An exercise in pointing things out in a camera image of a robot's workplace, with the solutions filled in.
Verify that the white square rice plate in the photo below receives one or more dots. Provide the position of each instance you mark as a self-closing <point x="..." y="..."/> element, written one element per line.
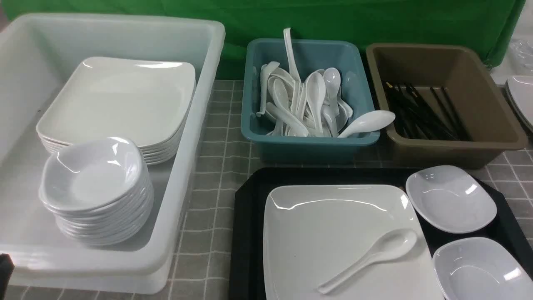
<point x="313" y="232"/>

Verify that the white spoon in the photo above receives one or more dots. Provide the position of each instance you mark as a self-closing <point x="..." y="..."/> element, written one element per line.
<point x="293" y="71"/>
<point x="390" y="246"/>
<point x="369" y="122"/>

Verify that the white bowl tray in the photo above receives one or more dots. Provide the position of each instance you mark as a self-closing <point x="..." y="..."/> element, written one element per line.
<point x="479" y="268"/>
<point x="450" y="199"/>

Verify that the pile of white spoons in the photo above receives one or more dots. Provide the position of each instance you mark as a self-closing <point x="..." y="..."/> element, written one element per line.
<point x="270" y="71"/>

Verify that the black serving tray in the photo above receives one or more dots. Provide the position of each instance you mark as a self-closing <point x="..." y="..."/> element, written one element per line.
<point x="246" y="279"/>

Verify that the white spoon on bin rim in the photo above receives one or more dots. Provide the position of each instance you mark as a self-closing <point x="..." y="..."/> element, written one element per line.
<point x="369" y="122"/>

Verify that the upright white spoon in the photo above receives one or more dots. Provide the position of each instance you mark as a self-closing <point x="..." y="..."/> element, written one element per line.
<point x="293" y="71"/>

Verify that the teal plastic spoon bin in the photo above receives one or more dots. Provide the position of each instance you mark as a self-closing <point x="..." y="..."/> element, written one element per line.
<point x="310" y="55"/>

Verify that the stack of white square plates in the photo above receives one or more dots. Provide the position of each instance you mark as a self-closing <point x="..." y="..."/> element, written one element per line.
<point x="144" y="101"/>

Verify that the grey checked tablecloth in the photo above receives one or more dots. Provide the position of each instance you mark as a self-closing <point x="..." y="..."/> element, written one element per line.
<point x="199" y="267"/>

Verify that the black chopsticks in bin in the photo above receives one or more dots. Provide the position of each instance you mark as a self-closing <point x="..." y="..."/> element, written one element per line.
<point x="416" y="119"/>

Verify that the stack of white bowls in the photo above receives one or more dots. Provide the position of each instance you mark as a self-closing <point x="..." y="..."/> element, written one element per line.
<point x="99" y="192"/>

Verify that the brown plastic chopstick bin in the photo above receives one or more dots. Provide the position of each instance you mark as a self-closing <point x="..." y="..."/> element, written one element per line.
<point x="479" y="102"/>

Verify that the large white plastic bin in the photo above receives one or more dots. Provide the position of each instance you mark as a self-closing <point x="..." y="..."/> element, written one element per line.
<point x="39" y="52"/>

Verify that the green backdrop cloth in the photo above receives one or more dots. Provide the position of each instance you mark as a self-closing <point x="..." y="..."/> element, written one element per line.
<point x="484" y="26"/>

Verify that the white plates at right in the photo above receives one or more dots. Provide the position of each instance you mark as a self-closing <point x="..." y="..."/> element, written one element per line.
<point x="519" y="90"/>

